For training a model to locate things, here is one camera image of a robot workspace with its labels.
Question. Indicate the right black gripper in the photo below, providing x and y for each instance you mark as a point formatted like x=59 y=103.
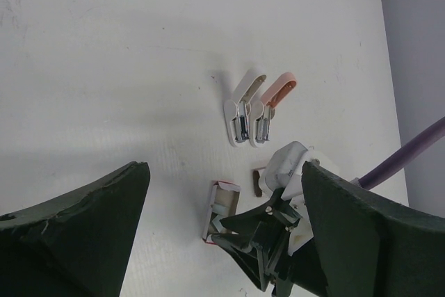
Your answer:
x=258 y=242

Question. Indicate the red white staple box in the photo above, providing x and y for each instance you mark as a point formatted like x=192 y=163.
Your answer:
x=256 y=174

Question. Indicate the staple box tray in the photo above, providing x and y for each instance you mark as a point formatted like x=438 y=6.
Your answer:
x=222 y=203

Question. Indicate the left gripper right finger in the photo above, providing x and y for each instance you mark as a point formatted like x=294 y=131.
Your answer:
x=369 y=245

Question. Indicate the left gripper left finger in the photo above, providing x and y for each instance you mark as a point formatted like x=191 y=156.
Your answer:
x=78 y=243

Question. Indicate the white stapler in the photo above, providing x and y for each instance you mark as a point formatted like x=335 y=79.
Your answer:
x=237 y=108

